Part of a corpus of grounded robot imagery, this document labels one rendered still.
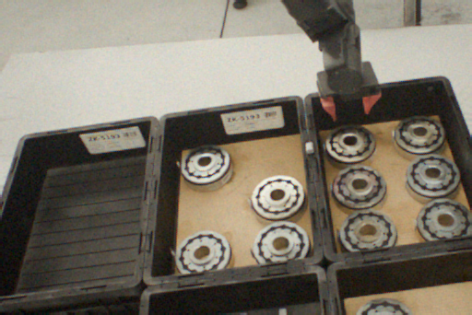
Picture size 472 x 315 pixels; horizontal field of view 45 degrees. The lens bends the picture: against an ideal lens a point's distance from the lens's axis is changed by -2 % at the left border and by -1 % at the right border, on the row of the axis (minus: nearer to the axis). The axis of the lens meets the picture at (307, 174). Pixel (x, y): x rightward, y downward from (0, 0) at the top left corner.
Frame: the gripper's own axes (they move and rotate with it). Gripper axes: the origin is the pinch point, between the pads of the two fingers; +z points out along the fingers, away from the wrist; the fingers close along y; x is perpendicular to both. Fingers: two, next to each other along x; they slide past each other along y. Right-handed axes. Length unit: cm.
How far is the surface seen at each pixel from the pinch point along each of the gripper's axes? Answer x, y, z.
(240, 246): -17.0, -26.0, 10.8
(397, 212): -17.2, 4.4, 11.4
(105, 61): 67, -60, 24
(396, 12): 155, 57, 98
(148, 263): -23.1, -40.1, 0.5
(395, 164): -5.7, 7.3, 11.6
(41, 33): 201, -129, 95
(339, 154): -2.4, -3.2, 8.6
